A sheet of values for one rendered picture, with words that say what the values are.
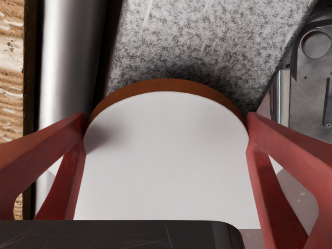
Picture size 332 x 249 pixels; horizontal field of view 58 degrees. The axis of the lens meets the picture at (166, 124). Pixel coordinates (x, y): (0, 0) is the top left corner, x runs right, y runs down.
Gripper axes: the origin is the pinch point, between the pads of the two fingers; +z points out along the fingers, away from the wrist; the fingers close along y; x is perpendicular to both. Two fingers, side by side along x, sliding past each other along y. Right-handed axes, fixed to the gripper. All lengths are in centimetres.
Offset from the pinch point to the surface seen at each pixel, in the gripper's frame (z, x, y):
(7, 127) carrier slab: 2.3, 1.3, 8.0
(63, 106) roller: 4.1, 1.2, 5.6
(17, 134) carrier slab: 2.3, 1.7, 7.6
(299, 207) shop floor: 95, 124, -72
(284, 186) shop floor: 96, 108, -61
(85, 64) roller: 4.7, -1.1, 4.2
